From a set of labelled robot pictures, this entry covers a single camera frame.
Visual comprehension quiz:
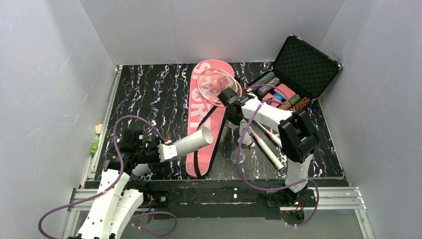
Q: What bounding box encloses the pink playing card deck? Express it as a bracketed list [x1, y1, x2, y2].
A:
[275, 84, 296, 99]

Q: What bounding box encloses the pink racket bag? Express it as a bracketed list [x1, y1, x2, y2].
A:
[185, 59, 235, 179]

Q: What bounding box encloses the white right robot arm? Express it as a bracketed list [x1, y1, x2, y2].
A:
[218, 88, 320, 197]

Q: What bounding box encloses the pink badminton racket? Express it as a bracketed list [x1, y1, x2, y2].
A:
[198, 76, 285, 170]
[197, 68, 292, 129]

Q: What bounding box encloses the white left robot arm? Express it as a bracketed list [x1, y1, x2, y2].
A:
[74, 129, 162, 239]

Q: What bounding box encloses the pink badminton racket upper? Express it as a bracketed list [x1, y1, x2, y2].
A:
[197, 68, 292, 129]

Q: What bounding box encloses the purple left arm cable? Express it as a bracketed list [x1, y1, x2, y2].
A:
[38, 115, 178, 239]

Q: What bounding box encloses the black poker chip case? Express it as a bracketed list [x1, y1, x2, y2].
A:
[248, 34, 342, 111]

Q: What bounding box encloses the green clip on wall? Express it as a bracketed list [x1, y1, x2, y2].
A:
[90, 139, 99, 156]

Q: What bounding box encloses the blue dealer chip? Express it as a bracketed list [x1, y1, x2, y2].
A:
[273, 94, 284, 101]

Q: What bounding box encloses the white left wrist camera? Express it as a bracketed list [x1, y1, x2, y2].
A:
[158, 144, 178, 162]

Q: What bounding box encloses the white shuttlecock front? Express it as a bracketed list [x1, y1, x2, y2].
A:
[238, 133, 256, 148]

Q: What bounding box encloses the white shuttlecock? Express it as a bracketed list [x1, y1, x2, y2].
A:
[238, 133, 256, 148]
[239, 119, 249, 137]

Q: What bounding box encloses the pink badminton racket lower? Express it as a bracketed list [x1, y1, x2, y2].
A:
[198, 76, 285, 170]

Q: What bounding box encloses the white shuttlecock tube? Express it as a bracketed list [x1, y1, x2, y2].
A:
[132, 127, 213, 177]

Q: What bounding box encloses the clear round tube lid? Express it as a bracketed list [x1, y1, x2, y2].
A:
[230, 150, 245, 164]

